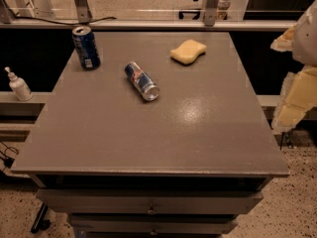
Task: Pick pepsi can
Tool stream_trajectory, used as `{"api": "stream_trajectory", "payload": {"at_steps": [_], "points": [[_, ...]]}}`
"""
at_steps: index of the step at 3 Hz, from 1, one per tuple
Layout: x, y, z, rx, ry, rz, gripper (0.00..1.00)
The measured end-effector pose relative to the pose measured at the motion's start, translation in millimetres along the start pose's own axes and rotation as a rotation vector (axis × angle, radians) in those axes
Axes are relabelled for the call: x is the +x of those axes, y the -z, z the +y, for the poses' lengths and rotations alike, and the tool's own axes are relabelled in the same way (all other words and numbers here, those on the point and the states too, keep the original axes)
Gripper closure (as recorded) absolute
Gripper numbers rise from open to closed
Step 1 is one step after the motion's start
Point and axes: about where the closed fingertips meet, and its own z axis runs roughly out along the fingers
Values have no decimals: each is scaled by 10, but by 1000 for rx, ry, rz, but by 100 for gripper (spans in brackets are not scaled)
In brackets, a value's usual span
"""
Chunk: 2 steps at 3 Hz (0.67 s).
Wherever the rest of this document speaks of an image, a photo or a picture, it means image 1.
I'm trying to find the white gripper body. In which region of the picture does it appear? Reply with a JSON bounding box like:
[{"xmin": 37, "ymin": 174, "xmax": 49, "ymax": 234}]
[{"xmin": 292, "ymin": 0, "xmax": 317, "ymax": 65}]

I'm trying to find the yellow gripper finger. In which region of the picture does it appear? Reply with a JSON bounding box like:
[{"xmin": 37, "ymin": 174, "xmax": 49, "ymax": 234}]
[
  {"xmin": 270, "ymin": 26, "xmax": 295, "ymax": 53},
  {"xmin": 271, "ymin": 65, "xmax": 317, "ymax": 134}
]

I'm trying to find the blue pepsi can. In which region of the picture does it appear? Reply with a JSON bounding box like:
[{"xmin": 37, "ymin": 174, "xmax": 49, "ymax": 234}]
[{"xmin": 72, "ymin": 26, "xmax": 101, "ymax": 70}]

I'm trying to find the red bull can lying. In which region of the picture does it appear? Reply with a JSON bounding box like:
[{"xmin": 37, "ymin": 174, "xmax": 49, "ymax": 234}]
[{"xmin": 125, "ymin": 61, "xmax": 159, "ymax": 101}]

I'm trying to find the yellow sponge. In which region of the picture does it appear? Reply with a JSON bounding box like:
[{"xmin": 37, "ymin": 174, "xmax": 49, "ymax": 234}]
[{"xmin": 169, "ymin": 40, "xmax": 207, "ymax": 65}]

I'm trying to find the upper grey drawer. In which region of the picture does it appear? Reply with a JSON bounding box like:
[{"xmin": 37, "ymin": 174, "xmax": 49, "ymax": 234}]
[{"xmin": 37, "ymin": 189, "xmax": 263, "ymax": 215}]

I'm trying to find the grey drawer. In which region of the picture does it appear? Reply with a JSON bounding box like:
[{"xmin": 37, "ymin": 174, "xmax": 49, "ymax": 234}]
[
  {"xmin": 37, "ymin": 189, "xmax": 263, "ymax": 215},
  {"xmin": 68, "ymin": 214, "xmax": 238, "ymax": 235}
]

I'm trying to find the lower grey drawer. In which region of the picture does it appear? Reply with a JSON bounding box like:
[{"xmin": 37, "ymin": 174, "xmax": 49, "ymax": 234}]
[{"xmin": 68, "ymin": 214, "xmax": 238, "ymax": 235}]

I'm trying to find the white pump bottle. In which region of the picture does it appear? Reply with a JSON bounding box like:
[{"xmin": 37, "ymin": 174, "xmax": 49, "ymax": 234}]
[{"xmin": 5, "ymin": 66, "xmax": 33, "ymax": 102}]

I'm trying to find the black table leg foot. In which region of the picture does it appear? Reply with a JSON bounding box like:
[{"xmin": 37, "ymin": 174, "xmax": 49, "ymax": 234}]
[{"xmin": 31, "ymin": 203, "xmax": 51, "ymax": 234}]

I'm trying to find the black cable on shelf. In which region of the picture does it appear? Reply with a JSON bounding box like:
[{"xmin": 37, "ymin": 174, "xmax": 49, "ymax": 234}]
[{"xmin": 0, "ymin": 0, "xmax": 118, "ymax": 27}]

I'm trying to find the black cable on floor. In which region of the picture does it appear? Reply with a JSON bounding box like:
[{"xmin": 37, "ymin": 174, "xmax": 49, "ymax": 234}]
[{"xmin": 0, "ymin": 140, "xmax": 20, "ymax": 174}]

